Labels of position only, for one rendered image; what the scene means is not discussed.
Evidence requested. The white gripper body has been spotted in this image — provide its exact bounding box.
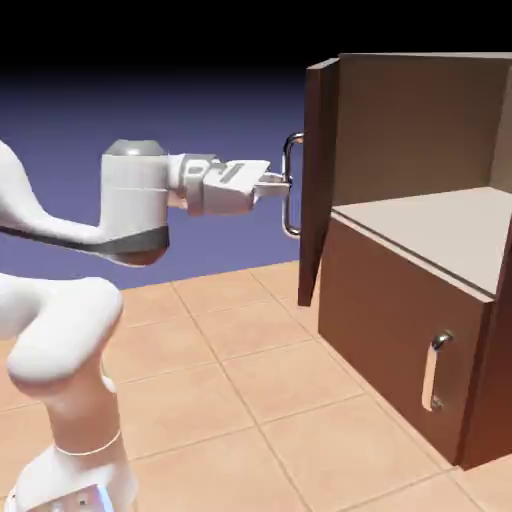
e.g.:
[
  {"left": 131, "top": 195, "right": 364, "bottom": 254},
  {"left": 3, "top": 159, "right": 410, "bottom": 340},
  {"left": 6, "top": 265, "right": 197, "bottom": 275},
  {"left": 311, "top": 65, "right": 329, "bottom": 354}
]
[{"left": 187, "top": 158, "right": 273, "bottom": 218}]

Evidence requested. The curved silver door handle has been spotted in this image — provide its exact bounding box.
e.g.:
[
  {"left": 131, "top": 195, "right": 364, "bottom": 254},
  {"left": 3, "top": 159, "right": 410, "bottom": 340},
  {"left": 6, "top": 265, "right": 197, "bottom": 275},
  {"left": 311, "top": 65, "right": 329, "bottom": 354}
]
[{"left": 280, "top": 131, "right": 306, "bottom": 238}]

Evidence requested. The brown cabinet door with handle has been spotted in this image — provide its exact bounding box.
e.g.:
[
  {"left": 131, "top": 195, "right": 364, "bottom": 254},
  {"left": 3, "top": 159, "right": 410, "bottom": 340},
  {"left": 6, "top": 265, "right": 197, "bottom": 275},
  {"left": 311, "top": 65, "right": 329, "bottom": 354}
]
[{"left": 297, "top": 57, "right": 341, "bottom": 308}]

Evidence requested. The brown wooden cabinet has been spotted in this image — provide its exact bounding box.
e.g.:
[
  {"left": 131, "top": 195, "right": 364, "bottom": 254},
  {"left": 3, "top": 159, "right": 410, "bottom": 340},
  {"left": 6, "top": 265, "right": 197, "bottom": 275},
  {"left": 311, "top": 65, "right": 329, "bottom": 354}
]
[{"left": 318, "top": 51, "right": 512, "bottom": 471}]

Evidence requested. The brown wooden cabinet door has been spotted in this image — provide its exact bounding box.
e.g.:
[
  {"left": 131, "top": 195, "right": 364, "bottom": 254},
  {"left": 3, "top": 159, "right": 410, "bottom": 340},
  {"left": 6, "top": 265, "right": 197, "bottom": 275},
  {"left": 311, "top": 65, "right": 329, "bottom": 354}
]
[{"left": 318, "top": 217, "right": 496, "bottom": 467}]

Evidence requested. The curved metal door handle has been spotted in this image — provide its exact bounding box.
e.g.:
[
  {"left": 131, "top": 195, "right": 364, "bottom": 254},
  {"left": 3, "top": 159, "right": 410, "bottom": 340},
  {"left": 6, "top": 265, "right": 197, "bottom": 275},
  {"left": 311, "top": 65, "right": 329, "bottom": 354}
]
[{"left": 420, "top": 329, "right": 456, "bottom": 413}]

